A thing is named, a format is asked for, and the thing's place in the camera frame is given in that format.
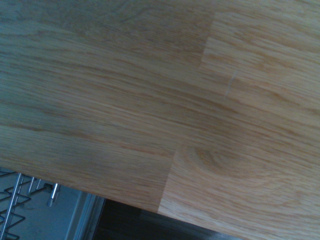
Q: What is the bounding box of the open grey dishwasher door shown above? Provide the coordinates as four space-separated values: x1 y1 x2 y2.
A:
0 172 106 240

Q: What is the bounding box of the grey wire dishwasher rack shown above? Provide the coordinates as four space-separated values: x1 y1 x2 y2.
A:
0 166 62 240

